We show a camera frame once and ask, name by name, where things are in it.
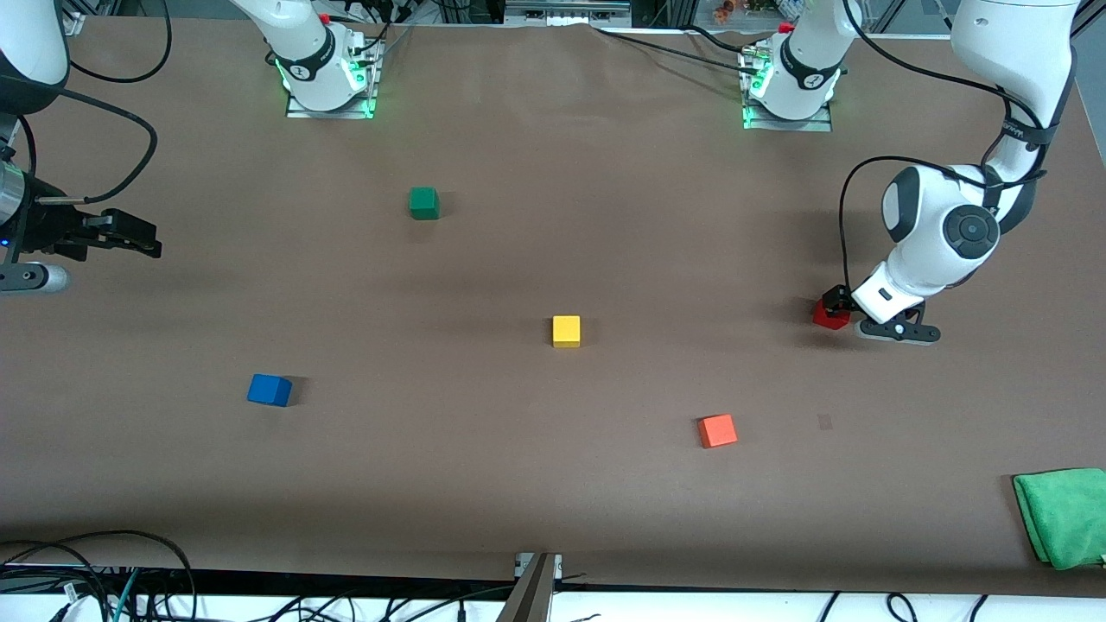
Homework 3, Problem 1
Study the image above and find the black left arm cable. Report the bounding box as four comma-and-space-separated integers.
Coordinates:
838, 0, 1051, 299

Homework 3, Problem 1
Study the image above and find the green folded cloth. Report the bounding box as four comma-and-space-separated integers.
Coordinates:
1013, 467, 1106, 571

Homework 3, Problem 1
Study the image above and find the grey aluminium profile beam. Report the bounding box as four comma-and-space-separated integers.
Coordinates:
497, 555, 558, 622

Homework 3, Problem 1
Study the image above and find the orange wooden block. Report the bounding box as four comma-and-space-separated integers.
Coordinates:
698, 414, 738, 449

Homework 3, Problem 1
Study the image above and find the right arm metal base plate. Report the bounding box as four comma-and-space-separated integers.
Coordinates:
285, 35, 378, 119

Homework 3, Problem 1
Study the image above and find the blue wooden block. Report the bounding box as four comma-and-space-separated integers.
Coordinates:
247, 374, 293, 407

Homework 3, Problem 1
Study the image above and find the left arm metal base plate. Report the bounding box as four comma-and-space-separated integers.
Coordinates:
741, 48, 833, 132

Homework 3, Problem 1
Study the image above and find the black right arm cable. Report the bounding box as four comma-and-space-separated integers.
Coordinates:
39, 0, 174, 205

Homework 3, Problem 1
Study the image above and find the grey metal box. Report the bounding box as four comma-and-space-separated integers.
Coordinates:
505, 0, 632, 27

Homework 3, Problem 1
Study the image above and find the brown paper table cover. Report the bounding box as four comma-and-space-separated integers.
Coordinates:
0, 17, 1106, 597

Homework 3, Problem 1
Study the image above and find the black base power cable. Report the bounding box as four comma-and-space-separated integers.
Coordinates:
594, 26, 763, 77

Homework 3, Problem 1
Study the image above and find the black looped cable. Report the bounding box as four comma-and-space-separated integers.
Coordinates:
0, 529, 198, 622

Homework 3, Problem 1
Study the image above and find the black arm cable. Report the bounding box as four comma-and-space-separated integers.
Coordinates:
39, 0, 174, 205
838, 0, 1051, 299

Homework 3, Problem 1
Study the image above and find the teal cable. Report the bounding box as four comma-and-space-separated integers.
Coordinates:
112, 568, 139, 622

